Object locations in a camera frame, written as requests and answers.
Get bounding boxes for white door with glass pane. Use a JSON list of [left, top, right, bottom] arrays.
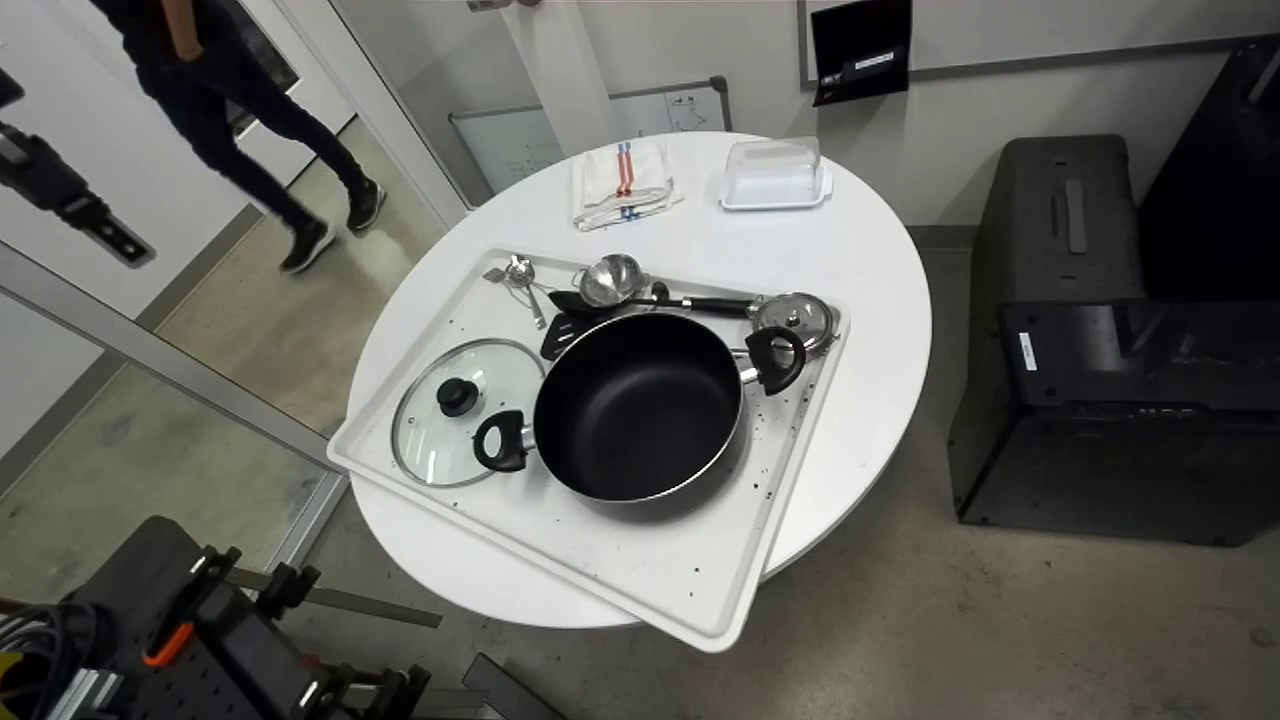
[[325, 0, 816, 225]]

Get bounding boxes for glass lid with black knob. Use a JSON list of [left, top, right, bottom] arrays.
[[389, 336, 548, 491]]

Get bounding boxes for large wall whiteboard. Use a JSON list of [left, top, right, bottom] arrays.
[[796, 0, 1280, 83]]

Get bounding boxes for white plastic tray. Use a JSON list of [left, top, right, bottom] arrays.
[[325, 243, 854, 656]]

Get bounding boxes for folded white towel red stripe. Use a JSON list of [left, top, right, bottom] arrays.
[[569, 136, 684, 235]]

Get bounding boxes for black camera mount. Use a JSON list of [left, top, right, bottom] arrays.
[[0, 67, 160, 267]]

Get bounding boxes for grey metal frame bar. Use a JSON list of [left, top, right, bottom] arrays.
[[0, 235, 353, 575]]

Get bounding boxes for steel measuring spoons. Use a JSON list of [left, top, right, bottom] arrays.
[[482, 252, 555, 332]]

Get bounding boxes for black wall marker holder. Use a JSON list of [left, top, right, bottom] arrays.
[[808, 0, 918, 109]]

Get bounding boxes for person in dark clothes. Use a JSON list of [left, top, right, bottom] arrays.
[[88, 0, 391, 278]]

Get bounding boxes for black storage box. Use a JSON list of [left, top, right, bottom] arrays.
[[947, 132, 1280, 549]]

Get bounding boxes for tall black case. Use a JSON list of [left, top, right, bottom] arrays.
[[1137, 31, 1280, 306]]

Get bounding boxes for black tripod equipment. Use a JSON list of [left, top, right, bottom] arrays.
[[0, 512, 441, 720]]

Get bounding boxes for steel ladle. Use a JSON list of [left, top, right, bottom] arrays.
[[575, 252, 677, 315]]

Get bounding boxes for small steel pot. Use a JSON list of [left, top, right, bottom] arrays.
[[746, 289, 845, 360]]

